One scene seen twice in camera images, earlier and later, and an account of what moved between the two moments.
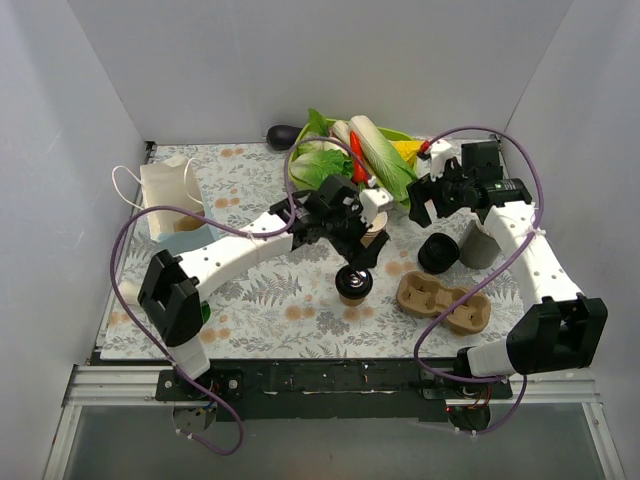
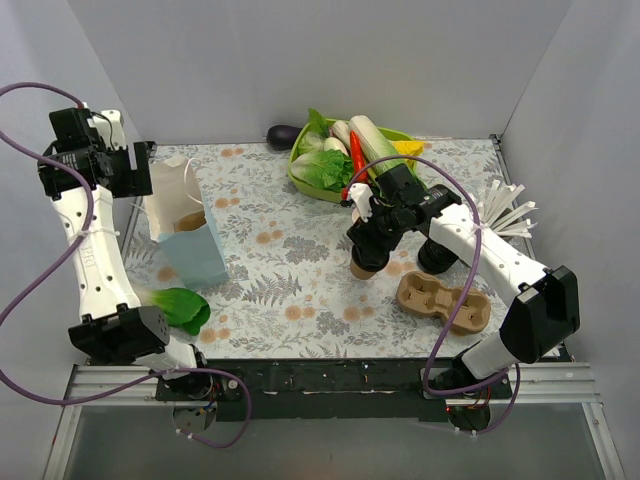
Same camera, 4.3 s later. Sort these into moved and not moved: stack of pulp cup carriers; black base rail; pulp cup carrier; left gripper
Moved: left gripper
Not moved: black base rail; stack of pulp cup carriers; pulp cup carrier
